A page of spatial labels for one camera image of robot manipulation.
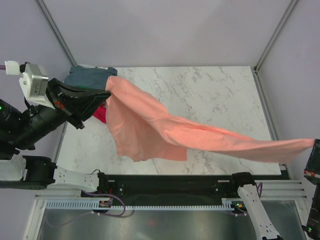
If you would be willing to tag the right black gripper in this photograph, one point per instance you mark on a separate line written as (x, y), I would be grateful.
(313, 165)

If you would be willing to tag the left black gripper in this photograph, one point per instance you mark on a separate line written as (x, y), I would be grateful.
(82, 102)

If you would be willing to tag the white plastic laundry basket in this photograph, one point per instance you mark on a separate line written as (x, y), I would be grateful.
(102, 67)

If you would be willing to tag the salmon pink t shirt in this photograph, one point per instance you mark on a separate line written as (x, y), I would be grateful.
(143, 129)

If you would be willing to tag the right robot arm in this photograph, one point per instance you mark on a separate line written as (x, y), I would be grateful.
(246, 188)

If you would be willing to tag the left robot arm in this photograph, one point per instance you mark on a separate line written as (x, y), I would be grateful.
(21, 130)

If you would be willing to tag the grey blue t shirt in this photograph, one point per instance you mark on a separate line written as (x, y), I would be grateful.
(91, 78)

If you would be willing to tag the red t shirt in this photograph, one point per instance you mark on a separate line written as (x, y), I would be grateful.
(101, 113)

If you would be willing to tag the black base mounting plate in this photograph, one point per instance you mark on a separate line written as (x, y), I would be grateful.
(170, 190)

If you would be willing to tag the white slotted cable duct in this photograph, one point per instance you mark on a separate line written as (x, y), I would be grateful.
(97, 204)

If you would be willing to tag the left aluminium frame post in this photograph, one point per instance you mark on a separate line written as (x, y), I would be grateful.
(56, 31)

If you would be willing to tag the aluminium frame post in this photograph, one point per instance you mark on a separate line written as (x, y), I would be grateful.
(56, 31)
(276, 34)

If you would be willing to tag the right aluminium frame post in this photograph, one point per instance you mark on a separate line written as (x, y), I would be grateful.
(276, 34)

